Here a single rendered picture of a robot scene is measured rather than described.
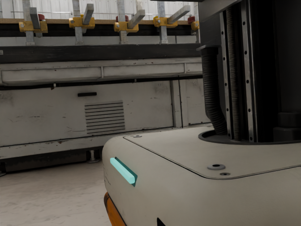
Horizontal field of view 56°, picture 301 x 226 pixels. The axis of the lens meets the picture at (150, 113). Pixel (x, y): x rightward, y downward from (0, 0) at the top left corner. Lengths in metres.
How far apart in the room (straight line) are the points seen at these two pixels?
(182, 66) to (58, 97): 0.80
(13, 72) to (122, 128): 0.74
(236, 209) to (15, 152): 1.63
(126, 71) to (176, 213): 1.40
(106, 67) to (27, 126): 0.60
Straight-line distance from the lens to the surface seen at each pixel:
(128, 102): 1.90
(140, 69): 1.70
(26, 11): 1.67
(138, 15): 1.49
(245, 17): 0.64
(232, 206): 0.31
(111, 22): 1.90
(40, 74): 1.63
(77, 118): 1.85
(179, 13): 1.63
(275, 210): 0.33
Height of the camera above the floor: 0.38
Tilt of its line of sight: 3 degrees down
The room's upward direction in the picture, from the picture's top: 5 degrees counter-clockwise
